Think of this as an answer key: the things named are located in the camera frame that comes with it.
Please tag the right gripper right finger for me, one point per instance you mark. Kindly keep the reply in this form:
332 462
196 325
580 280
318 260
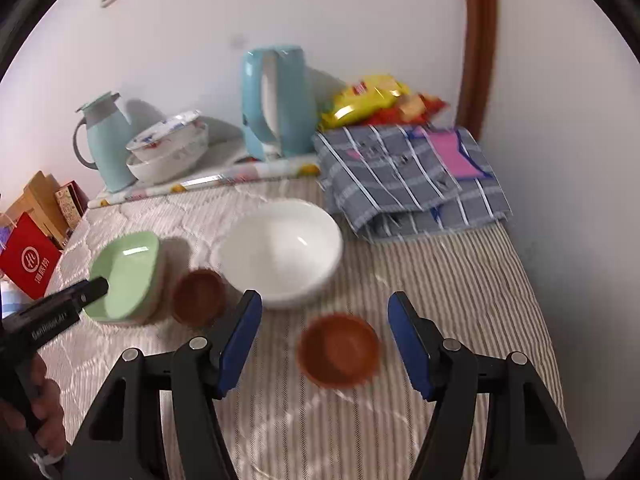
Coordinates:
526 437

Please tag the blue patterned porcelain bowl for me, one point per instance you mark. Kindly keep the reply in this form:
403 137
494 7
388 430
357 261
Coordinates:
165 137

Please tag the light blue thermos jug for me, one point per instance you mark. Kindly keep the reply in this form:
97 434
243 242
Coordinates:
108 133

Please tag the light blue electric kettle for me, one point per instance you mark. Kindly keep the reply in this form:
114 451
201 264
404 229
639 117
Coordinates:
278 108

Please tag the brown cardboard box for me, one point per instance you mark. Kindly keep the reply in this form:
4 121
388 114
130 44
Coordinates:
38 200

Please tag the red paper bag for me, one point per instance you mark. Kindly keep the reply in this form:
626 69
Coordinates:
29 258

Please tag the brown wooden door frame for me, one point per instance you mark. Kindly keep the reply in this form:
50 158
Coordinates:
478 64

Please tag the grey checkered folded cloth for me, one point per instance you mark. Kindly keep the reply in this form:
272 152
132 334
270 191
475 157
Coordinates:
392 182

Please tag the striped quilted table cover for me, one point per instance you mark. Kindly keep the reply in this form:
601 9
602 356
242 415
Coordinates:
324 393

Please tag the patterned small box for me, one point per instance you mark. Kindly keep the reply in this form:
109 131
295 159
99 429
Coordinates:
73 203

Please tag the white ceramic bowl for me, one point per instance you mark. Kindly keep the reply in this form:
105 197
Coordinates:
286 250

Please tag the white grey-patterned large bowl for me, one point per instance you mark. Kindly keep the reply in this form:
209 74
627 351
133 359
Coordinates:
172 165

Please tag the brown small bowl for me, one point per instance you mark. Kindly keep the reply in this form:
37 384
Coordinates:
199 298
338 351

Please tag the person's left hand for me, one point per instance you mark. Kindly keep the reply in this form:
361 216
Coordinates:
47 408

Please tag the pink square plate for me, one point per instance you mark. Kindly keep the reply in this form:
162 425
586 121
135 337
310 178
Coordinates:
135 282

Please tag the green square plate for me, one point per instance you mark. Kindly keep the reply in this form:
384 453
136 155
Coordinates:
102 264

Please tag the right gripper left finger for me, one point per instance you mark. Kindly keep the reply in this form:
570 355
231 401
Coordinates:
121 436

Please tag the yellow chips bag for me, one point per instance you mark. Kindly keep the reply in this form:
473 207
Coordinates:
361 100

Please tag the red snack bag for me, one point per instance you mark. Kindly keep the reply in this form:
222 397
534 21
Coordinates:
412 109

